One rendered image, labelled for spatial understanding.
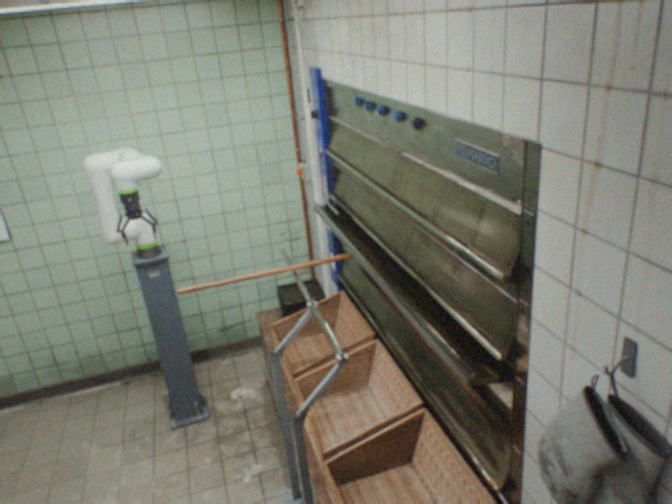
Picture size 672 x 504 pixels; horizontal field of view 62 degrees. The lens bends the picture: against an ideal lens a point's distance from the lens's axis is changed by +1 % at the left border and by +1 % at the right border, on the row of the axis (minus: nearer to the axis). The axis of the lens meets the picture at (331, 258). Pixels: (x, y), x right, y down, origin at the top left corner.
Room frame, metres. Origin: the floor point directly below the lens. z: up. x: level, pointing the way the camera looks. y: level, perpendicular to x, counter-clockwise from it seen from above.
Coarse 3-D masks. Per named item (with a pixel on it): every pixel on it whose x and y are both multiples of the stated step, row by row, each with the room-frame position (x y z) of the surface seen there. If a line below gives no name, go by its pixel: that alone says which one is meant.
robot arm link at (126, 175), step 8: (136, 160) 2.65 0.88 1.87; (112, 168) 2.60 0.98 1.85; (120, 168) 2.58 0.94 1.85; (128, 168) 2.60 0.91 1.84; (136, 168) 2.61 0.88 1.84; (112, 176) 2.59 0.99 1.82; (120, 176) 2.57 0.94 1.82; (128, 176) 2.58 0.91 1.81; (136, 176) 2.61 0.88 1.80; (120, 184) 2.58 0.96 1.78; (128, 184) 2.59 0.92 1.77; (136, 184) 2.62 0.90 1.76; (120, 192) 2.59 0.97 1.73; (128, 192) 2.58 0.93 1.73
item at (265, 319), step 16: (272, 320) 3.23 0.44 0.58; (272, 336) 3.02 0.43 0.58; (304, 336) 2.99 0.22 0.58; (272, 384) 3.03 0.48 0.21; (288, 384) 2.51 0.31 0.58; (384, 384) 2.42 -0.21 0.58; (288, 400) 2.37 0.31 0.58; (288, 416) 2.39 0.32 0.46; (304, 432) 2.12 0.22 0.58; (336, 432) 2.09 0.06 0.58; (320, 480) 1.81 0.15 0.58; (320, 496) 1.72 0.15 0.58
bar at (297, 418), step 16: (304, 288) 2.48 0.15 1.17; (304, 320) 2.30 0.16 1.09; (320, 320) 2.15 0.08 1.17; (288, 336) 2.28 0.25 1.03; (272, 352) 2.27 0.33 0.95; (336, 352) 1.89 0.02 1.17; (272, 368) 2.24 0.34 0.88; (336, 368) 1.84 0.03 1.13; (320, 384) 1.84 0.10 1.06; (304, 416) 1.81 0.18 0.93; (288, 432) 2.25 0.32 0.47; (288, 448) 2.25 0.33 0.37; (304, 448) 1.79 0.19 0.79; (288, 464) 2.24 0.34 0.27; (304, 464) 1.78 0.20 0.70; (304, 480) 1.78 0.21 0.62; (288, 496) 2.28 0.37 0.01; (304, 496) 1.78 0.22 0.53
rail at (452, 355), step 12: (324, 216) 2.82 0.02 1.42; (336, 228) 2.60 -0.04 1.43; (348, 240) 2.42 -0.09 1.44; (360, 252) 2.26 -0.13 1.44; (372, 264) 2.12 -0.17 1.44; (384, 276) 2.00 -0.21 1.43; (420, 324) 1.63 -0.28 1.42; (432, 336) 1.54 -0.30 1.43; (444, 348) 1.46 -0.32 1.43; (456, 360) 1.38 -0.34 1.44; (468, 372) 1.32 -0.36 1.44
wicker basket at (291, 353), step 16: (320, 304) 2.99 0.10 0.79; (336, 304) 3.01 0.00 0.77; (352, 304) 2.84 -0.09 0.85; (288, 320) 2.93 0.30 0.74; (336, 320) 3.01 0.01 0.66; (352, 320) 2.78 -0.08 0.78; (320, 336) 2.95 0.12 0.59; (336, 336) 2.93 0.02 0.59; (352, 336) 2.74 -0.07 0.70; (368, 336) 2.50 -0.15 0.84; (288, 352) 2.81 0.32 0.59; (304, 352) 2.79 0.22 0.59; (320, 352) 2.77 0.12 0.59; (288, 368) 2.45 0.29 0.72; (304, 368) 2.40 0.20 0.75
